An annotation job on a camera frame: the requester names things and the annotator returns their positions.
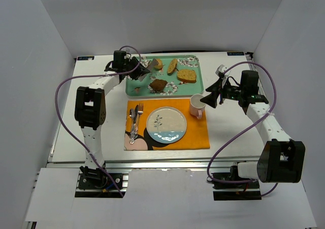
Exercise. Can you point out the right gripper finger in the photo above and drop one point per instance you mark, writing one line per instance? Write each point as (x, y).
(217, 86)
(211, 99)

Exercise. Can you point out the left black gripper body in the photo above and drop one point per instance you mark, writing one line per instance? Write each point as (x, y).
(137, 68)

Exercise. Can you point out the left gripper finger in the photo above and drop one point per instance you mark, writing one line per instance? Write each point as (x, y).
(137, 76)
(140, 69)

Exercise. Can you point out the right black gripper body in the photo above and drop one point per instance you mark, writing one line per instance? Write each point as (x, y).
(219, 92)

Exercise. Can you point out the large seeded bread slice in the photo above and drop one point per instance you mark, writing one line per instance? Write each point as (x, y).
(187, 76)

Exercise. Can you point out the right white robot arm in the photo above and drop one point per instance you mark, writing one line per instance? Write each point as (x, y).
(282, 158)

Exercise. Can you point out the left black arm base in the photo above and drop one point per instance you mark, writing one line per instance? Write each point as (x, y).
(96, 184)

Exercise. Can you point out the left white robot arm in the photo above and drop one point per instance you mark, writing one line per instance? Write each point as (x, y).
(90, 105)

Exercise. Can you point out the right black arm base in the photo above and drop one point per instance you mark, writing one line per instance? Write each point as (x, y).
(234, 192)

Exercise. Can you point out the dark brown bread piece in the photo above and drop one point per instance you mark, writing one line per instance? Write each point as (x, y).
(158, 85)

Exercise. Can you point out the small oval bread slice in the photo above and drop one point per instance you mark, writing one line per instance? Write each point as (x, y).
(172, 66)

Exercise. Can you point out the pink mug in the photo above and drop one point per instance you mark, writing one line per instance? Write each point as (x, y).
(197, 107)

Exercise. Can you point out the round yellow bun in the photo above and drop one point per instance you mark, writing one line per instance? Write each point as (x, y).
(158, 64)

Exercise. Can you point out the green floral tray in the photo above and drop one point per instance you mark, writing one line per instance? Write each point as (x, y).
(174, 87)

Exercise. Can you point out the silver fork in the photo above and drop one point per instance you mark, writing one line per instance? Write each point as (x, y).
(140, 112)

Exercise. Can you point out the silver spoon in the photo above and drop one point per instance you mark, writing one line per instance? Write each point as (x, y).
(132, 115)

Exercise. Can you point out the orange cartoon placemat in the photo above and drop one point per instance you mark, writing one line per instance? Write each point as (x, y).
(196, 136)

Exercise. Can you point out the ceramic plate with plant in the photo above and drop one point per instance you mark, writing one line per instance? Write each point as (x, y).
(166, 125)

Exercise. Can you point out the silver knife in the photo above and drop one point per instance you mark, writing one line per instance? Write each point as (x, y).
(136, 110)

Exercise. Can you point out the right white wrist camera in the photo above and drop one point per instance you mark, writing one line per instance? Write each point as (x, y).
(221, 70)

